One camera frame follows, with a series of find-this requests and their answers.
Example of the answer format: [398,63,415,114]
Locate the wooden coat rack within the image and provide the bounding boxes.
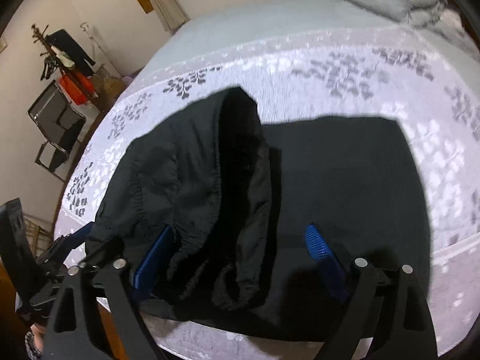
[31,24,96,102]

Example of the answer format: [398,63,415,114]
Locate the beige curtain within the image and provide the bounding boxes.
[149,0,190,33]

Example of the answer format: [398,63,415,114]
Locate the person's left hand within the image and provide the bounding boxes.
[30,323,46,351]

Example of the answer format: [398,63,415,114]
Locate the checkered left sleeve forearm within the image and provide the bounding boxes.
[24,331,42,360]

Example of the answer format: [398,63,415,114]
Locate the cardboard boxes stack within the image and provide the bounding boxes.
[89,64,126,113]

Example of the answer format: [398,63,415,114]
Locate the black pants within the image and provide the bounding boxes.
[86,88,431,341]

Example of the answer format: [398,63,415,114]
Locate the red bag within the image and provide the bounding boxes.
[58,72,95,106]

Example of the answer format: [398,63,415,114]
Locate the white floral bed cover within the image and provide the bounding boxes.
[55,27,479,355]

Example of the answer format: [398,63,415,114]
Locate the black folding chair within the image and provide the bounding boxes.
[28,80,86,182]

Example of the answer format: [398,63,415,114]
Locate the light blue bed sheet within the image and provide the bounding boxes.
[135,0,479,90]

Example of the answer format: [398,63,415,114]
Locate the black hanging jacket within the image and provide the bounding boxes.
[46,29,96,77]

